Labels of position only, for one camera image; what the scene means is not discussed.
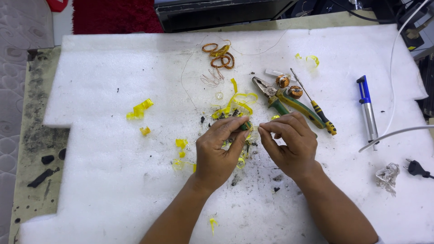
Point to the person's right hand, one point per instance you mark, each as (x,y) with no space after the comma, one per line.
(295,149)

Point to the person's left hand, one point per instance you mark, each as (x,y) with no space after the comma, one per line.
(213,156)

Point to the small green toroid core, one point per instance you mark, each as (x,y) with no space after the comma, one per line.
(246,126)

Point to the clear yellow tape loop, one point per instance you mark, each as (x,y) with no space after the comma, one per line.
(179,165)

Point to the copper wound toroid coil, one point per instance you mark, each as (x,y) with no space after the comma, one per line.
(282,81)
(295,92)

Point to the tangled yellow tape strips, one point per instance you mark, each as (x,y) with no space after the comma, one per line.
(237,100)

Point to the thin yellow tape sliver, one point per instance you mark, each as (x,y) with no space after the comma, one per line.
(213,223)

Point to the small yellow tape scrap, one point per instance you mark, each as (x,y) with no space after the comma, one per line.
(145,130)

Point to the clear plastic piece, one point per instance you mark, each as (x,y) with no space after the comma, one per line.
(273,72)

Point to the blue silver desoldering pump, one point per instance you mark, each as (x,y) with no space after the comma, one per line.
(369,113)

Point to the folded yellow tape piece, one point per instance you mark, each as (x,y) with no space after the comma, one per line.
(139,110)

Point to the curled yellow tape scrap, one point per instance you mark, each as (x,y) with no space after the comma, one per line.
(313,59)

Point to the tiny yellow tape scrap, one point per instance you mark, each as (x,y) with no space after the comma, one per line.
(297,56)

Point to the crumpled grey tissue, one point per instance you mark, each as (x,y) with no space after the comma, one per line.
(387,176)

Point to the copper coil with yellow tape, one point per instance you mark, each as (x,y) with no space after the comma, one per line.
(220,51)

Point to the white foam mat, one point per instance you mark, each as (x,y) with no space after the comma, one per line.
(101,189)

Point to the black power plug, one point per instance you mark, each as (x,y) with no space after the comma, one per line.
(415,168)

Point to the black appliance housing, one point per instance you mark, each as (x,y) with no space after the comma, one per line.
(217,15)

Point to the small black plastic chunk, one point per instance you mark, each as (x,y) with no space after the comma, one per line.
(47,159)

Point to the black equipment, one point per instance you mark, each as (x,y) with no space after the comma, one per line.
(412,23)

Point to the red shaggy rug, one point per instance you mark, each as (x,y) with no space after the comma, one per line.
(115,15)

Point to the long black plastic shard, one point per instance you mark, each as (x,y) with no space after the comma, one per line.
(42,177)

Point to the grey quilted mattress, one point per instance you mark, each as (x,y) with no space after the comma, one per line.
(20,67)

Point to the red plastic object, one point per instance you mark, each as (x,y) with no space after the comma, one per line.
(57,4)

